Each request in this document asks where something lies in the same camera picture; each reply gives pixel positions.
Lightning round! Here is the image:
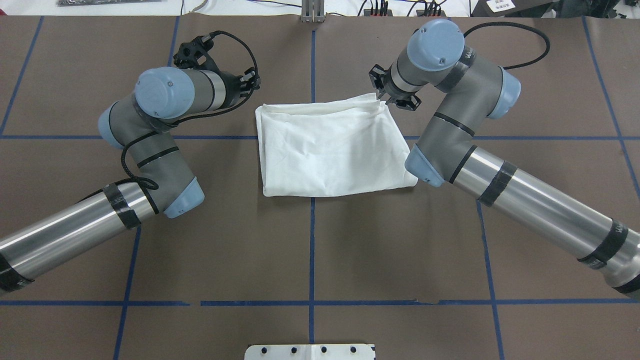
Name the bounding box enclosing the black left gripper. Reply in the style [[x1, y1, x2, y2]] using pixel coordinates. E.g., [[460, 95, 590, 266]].
[[220, 68, 261, 110]]

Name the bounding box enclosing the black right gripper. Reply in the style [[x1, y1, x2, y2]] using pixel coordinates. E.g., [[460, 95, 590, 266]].
[[368, 64, 421, 111]]

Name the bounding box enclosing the white long-sleeve printed shirt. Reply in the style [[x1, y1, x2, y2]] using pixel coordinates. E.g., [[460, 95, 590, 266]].
[[254, 93, 418, 198]]

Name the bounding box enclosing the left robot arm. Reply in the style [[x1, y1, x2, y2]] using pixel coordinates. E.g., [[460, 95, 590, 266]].
[[1, 66, 260, 296]]

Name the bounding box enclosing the orange black adapter far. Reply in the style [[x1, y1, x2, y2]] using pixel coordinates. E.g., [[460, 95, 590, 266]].
[[358, 0, 393, 18]]

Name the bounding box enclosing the orange black adapter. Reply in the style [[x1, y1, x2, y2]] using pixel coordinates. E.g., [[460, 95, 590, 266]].
[[358, 0, 393, 18], [408, 0, 447, 18]]

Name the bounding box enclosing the orange black adapter near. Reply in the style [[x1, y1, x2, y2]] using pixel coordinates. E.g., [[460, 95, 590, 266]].
[[408, 0, 447, 18]]

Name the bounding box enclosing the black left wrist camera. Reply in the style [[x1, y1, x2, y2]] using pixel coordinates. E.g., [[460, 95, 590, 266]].
[[173, 32, 220, 72]]

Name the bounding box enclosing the aluminium frame post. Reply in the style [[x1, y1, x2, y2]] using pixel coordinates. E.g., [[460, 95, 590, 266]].
[[301, 0, 326, 23]]

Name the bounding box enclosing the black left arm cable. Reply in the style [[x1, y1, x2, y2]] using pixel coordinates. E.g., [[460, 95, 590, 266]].
[[121, 30, 259, 191]]

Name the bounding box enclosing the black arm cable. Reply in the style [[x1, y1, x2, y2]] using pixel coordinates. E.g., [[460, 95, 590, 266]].
[[121, 30, 259, 191], [462, 21, 551, 71]]

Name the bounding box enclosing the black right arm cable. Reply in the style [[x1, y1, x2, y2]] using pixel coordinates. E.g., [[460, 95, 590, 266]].
[[462, 21, 551, 71]]

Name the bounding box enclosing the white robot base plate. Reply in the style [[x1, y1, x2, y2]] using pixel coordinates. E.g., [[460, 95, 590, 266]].
[[244, 343, 377, 360]]

